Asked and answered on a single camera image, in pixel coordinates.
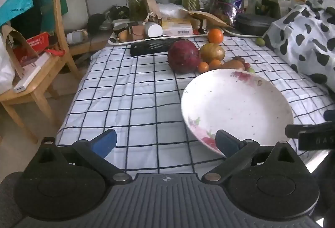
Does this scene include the white lying jar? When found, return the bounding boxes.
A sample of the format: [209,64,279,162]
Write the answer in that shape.
[66,30,88,44]

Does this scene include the white floral plate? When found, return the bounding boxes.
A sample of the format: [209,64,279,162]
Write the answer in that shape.
[180,69,294,158]

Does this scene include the long white box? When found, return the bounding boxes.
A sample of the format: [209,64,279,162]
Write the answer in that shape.
[13,54,51,93]

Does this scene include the crumpled brown paper bag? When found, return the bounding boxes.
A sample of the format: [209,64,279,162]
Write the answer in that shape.
[140,0,163,25]

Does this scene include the brown paper carrier bag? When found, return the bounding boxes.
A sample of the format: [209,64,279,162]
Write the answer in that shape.
[0,22,66,69]

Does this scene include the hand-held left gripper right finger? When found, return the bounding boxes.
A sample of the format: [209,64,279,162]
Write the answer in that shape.
[201,130,302,184]

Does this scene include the dark green cloth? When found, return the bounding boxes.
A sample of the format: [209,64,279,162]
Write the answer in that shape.
[10,0,69,36]

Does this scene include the large orange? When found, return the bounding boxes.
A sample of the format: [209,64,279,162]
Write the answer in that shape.
[208,28,224,44]

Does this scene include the white plastic bag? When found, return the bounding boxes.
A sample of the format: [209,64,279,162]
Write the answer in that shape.
[156,3,184,19]

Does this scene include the checked white tablecloth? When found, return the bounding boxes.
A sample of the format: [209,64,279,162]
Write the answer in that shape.
[55,34,335,174]

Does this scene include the white tray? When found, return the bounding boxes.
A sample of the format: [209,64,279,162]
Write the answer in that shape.
[108,19,210,47]

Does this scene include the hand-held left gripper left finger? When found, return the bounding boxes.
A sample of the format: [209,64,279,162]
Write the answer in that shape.
[39,128,133,184]

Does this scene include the white bucket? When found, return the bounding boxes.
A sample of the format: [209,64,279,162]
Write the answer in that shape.
[62,0,90,31]

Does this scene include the yellow cardboard box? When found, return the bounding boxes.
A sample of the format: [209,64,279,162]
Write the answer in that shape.
[161,18,194,37]

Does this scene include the black and white roller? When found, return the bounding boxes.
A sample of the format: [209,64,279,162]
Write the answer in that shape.
[197,18,209,35]

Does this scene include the white capped jar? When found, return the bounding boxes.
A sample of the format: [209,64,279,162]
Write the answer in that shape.
[145,22,163,38]

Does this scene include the red onion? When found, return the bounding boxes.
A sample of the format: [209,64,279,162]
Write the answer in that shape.
[167,40,201,74]

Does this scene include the wooden chair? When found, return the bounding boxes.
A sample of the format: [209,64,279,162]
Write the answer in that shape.
[0,0,82,145]

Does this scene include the purple foil snack bag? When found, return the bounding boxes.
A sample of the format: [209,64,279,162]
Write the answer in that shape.
[211,0,249,27]

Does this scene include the cow print cloth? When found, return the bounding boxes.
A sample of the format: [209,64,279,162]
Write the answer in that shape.
[262,0,335,85]

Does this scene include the black zip case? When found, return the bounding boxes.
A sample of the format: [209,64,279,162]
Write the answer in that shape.
[234,13,275,36]

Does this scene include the brown paper envelope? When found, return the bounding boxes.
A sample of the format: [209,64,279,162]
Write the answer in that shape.
[179,9,234,30]

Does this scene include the black flat box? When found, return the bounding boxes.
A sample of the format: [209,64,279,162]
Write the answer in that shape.
[130,39,182,57]

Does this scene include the small brown box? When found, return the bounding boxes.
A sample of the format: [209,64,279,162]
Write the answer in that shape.
[131,25,146,40]

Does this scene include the dark lidded cup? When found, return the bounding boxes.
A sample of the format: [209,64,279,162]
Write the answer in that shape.
[113,22,129,32]

